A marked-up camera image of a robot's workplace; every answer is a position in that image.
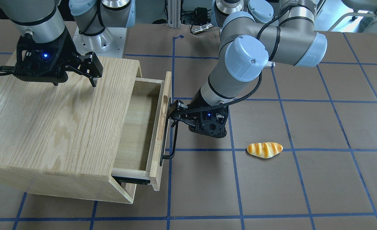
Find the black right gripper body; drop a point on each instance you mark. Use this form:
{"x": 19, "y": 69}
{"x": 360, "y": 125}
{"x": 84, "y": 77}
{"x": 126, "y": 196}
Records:
{"x": 67, "y": 50}

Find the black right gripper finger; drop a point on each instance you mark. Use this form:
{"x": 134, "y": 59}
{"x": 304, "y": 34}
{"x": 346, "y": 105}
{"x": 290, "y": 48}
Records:
{"x": 87, "y": 65}

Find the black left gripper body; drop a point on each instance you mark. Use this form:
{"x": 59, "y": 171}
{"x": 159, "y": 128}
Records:
{"x": 193, "y": 106}

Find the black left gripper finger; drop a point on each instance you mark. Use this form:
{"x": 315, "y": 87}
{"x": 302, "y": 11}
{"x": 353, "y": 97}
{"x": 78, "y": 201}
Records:
{"x": 176, "y": 113}

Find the wooden drawer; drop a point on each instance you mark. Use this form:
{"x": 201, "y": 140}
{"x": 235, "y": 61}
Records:
{"x": 144, "y": 132}

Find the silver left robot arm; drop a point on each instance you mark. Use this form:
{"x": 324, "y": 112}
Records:
{"x": 252, "y": 34}

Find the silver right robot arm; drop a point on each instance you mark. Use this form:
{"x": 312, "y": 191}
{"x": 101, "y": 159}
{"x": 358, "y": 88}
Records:
{"x": 43, "y": 20}

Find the wooden drawer cabinet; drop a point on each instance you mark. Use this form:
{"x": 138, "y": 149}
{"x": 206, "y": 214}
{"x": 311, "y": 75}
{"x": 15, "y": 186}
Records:
{"x": 63, "y": 140}

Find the toy croissant bread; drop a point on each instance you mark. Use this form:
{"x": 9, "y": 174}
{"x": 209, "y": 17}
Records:
{"x": 265, "y": 149}

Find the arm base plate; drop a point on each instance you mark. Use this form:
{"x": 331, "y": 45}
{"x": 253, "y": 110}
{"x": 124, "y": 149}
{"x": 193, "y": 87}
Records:
{"x": 110, "y": 43}

